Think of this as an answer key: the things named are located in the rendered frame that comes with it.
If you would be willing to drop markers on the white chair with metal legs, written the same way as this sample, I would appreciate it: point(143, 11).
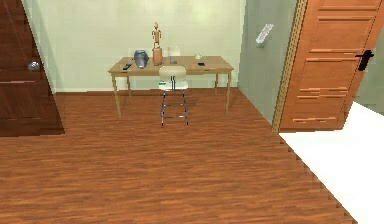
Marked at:
point(172, 77)

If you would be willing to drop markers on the light wooden table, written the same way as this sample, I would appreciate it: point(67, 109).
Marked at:
point(206, 67)

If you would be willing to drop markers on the small black flat device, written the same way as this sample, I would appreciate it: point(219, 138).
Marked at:
point(201, 64)

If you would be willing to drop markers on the brown wooden figure statue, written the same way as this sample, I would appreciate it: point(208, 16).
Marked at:
point(157, 50)

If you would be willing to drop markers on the grey blue vase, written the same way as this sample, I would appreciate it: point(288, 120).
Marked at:
point(141, 58)

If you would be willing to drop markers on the black remote control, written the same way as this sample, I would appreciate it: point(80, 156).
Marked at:
point(127, 66)

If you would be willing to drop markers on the orange wooden door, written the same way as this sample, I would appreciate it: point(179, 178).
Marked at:
point(330, 66)

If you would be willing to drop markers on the round silver door knob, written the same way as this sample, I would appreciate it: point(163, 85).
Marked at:
point(33, 66)

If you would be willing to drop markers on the dark brown wooden door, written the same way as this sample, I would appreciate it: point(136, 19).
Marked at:
point(20, 83)

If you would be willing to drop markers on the white wall light switch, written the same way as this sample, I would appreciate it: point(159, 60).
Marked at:
point(264, 33)

